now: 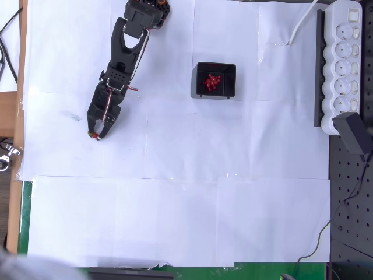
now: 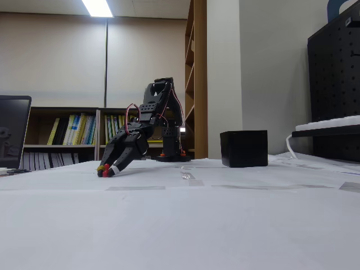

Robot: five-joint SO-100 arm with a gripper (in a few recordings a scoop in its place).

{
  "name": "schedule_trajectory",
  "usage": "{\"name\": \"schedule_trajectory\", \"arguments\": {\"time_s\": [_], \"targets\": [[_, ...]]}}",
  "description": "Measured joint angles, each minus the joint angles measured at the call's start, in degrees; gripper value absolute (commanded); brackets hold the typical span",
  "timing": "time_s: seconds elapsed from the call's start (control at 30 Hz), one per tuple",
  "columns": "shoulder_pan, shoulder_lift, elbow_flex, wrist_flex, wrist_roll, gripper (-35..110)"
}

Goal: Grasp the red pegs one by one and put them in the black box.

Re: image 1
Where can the black flat device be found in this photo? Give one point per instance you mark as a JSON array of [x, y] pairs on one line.
[[131, 274]]

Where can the metal clamp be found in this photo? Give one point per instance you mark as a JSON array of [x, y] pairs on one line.
[[6, 160]]

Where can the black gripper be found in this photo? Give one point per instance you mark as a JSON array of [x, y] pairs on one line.
[[98, 114]]

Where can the green cutting mat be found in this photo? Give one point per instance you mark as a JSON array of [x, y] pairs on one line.
[[24, 218]]

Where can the white power strip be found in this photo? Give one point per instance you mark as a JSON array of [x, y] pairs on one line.
[[330, 87]]

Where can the blurred grey rounded object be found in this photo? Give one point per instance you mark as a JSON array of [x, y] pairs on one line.
[[29, 268]]

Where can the black open box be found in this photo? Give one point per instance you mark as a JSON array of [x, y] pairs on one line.
[[229, 78]]

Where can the white paper table cover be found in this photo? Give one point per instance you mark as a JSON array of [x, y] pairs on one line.
[[175, 218]]

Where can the black power adapter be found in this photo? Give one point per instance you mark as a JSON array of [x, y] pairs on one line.
[[351, 132]]

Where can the small black yellow-edged object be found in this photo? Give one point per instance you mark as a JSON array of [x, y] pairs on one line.
[[286, 277]]

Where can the black pegboard panel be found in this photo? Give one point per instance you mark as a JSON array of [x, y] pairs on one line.
[[349, 218]]

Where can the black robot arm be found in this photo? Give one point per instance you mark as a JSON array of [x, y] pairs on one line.
[[125, 49]]

